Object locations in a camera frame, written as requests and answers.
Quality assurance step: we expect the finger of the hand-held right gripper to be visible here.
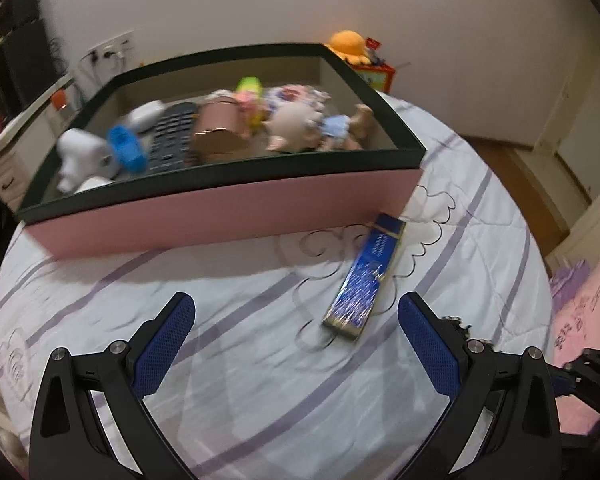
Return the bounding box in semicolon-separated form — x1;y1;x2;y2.
552;347;600;416

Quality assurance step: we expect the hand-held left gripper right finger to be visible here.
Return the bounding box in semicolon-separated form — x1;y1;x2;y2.
396;291;564;480

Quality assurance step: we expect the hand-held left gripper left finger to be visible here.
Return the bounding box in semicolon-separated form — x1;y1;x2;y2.
28;291;197;480

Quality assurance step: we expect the long blue gold box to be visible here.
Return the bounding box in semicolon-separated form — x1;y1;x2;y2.
321;212;407;341

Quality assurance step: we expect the pink box with dark rim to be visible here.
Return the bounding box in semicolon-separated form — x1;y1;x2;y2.
17;43;427;260

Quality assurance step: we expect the blue packet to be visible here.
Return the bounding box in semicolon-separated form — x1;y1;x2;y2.
106;125;148;174

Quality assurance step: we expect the white nail lamp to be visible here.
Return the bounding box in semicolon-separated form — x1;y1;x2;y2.
56;128;116;195

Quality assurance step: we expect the small white case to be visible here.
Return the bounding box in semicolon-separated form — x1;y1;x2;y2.
124;100;167;131

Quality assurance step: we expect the rabbit plush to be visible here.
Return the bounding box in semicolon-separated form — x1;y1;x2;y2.
320;104;374;152

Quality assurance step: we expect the cream pig plush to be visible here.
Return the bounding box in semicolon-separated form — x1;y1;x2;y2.
266;102;327;154

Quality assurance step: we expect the pink pillow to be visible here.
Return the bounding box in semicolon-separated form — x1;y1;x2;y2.
550;254;600;436

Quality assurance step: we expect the white cabinet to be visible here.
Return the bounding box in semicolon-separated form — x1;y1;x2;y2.
545;180;600;272

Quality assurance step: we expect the black remote control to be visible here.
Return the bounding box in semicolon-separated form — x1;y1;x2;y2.
145;101;200;172

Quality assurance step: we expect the rose gold cylinder tin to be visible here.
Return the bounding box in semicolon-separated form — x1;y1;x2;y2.
192;99;249;164

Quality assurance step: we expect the white door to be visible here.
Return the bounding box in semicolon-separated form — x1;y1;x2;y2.
532;75;600;211

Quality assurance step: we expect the white desk with drawers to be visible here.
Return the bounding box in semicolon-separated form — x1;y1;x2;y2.
0;72;77;212

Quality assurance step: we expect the clear bottle with orange cap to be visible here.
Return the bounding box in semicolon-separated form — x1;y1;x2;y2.
50;91;74;127

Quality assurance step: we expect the red printed box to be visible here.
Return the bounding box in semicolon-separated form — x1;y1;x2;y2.
352;40;397;94

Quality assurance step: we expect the floral printed pouch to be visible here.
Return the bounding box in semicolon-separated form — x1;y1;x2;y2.
265;84;332;112

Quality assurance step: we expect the black computer tower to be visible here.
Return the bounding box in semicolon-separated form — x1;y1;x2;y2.
0;10;57;117

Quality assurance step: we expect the orange octopus plush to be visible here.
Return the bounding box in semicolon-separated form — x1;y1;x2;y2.
325;30;372;65

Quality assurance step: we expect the white wall outlet strip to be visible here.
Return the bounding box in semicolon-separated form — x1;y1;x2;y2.
84;30;136;64

